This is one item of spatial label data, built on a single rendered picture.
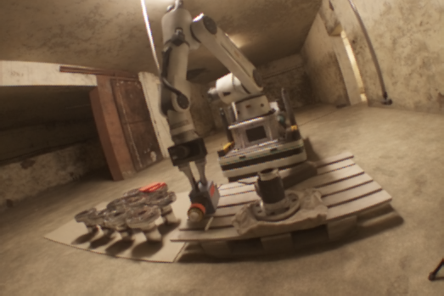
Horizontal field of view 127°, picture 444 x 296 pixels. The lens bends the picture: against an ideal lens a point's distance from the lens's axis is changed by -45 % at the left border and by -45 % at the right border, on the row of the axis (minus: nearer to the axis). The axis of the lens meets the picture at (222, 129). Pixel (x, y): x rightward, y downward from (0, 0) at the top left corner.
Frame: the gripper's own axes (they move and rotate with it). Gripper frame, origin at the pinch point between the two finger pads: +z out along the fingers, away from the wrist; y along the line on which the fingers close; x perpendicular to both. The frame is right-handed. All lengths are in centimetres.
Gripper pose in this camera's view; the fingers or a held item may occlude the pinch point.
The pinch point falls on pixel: (198, 181)
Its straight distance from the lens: 137.3
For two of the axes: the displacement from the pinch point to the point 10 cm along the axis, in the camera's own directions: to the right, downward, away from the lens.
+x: -1.0, 0.9, -9.9
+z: 3.0, 9.5, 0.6
